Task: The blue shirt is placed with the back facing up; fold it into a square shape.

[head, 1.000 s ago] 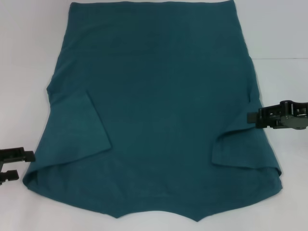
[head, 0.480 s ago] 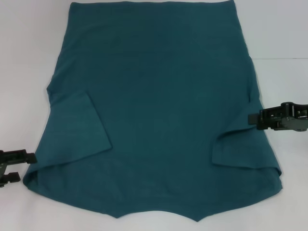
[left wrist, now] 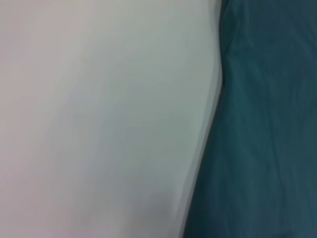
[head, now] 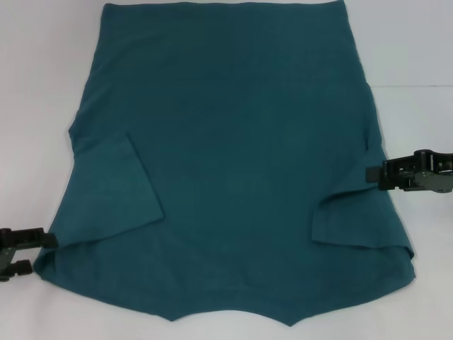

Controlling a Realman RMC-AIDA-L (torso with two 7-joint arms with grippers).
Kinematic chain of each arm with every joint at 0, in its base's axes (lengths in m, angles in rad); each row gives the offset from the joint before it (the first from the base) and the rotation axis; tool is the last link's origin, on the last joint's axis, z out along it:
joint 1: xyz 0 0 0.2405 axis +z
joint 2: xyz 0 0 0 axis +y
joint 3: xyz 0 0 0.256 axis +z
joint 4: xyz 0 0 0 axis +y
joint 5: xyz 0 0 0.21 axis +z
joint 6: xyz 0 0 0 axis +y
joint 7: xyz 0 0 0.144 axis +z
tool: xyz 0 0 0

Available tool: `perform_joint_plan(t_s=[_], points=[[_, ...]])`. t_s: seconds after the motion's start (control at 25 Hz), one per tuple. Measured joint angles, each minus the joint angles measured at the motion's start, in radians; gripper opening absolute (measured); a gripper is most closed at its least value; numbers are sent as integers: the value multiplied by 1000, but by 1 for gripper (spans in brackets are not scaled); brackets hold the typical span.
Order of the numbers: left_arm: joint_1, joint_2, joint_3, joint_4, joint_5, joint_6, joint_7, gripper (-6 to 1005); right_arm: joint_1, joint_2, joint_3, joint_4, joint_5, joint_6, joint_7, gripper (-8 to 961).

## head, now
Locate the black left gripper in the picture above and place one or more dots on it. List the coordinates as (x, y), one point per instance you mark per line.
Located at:
(4, 255)

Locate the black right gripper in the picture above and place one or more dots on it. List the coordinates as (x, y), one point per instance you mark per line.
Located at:
(433, 171)

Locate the teal FREE print t-shirt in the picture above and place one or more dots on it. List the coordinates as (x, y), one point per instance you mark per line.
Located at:
(226, 141)

